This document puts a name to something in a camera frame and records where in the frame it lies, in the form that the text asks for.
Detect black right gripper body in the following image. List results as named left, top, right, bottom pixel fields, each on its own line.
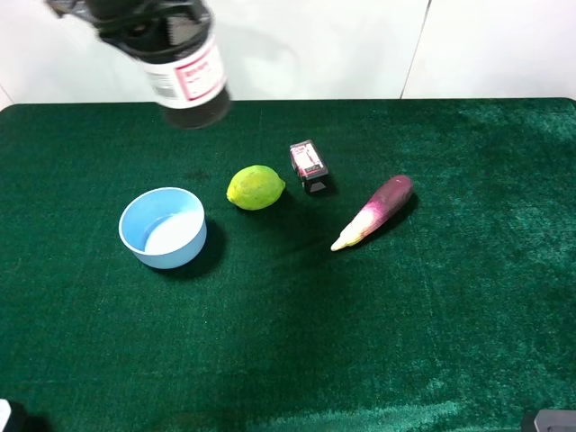
left=46, top=1, right=212, bottom=50

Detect black mesh pen holder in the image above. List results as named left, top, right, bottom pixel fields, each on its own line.
left=114, top=14, right=230, bottom=130

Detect dark object bottom right corner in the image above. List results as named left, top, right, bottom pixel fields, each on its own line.
left=521, top=409, right=576, bottom=432

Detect light blue bowl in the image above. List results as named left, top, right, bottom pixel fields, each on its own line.
left=118, top=187, right=207, bottom=270

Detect green lime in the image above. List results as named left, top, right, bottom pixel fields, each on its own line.
left=226, top=165, right=285, bottom=211

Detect small black box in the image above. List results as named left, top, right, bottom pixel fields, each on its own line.
left=289, top=139, right=329, bottom=194

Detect purple white eggplant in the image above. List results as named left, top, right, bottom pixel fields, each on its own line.
left=330, top=175, right=413, bottom=252

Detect green velvet tablecloth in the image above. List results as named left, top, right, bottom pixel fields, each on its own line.
left=1, top=98, right=575, bottom=431

